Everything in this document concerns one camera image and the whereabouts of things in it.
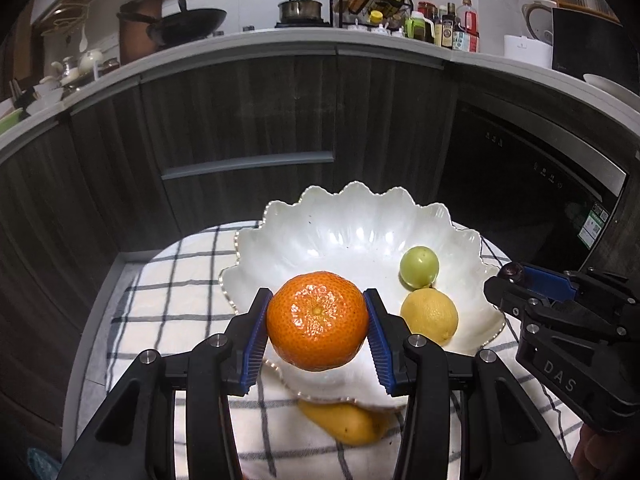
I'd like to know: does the yellow lemon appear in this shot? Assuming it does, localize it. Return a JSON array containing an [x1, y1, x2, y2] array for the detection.
[[400, 287, 459, 346]]

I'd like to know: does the yellow mango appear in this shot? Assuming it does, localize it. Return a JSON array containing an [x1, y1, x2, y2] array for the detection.
[[297, 400, 395, 446]]

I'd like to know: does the orange mandarin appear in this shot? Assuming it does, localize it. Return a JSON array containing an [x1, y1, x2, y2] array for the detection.
[[266, 271, 369, 372]]

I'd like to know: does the dark cherry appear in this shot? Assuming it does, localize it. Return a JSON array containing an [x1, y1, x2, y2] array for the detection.
[[498, 261, 524, 284]]

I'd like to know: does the white scalloped bowl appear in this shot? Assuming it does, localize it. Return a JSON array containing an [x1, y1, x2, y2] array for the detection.
[[219, 180, 508, 406]]

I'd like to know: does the checkered table cloth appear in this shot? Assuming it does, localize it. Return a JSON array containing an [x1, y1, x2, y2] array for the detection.
[[86, 219, 586, 480]]

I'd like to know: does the white box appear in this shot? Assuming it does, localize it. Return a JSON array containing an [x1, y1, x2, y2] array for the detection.
[[503, 35, 553, 68]]

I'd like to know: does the black microwave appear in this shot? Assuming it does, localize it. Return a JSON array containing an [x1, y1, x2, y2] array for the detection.
[[552, 8, 639, 91]]

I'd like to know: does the red label bottle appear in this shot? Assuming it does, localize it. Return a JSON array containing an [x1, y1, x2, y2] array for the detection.
[[458, 0, 480, 53]]

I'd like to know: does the dark soy sauce bottle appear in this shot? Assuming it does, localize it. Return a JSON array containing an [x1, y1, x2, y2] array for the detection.
[[440, 2, 456, 50]]

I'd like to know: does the green basin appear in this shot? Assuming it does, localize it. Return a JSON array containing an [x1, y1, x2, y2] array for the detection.
[[0, 108, 24, 134]]

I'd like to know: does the black spice rack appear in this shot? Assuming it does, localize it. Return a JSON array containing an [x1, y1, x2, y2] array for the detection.
[[329, 0, 414, 30]]

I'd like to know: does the steel saucepan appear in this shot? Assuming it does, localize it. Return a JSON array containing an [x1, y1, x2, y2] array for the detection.
[[278, 0, 322, 24]]

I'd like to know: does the gas stove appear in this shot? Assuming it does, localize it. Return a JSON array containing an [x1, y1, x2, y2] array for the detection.
[[274, 20, 332, 29]]

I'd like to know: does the white teapot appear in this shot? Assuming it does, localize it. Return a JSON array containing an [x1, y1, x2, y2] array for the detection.
[[78, 49, 104, 75]]

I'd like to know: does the black wok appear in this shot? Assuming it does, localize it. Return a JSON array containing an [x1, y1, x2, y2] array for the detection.
[[117, 0, 227, 49]]

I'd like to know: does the grey drawer handle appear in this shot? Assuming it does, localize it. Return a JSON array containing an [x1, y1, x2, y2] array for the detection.
[[162, 151, 334, 181]]

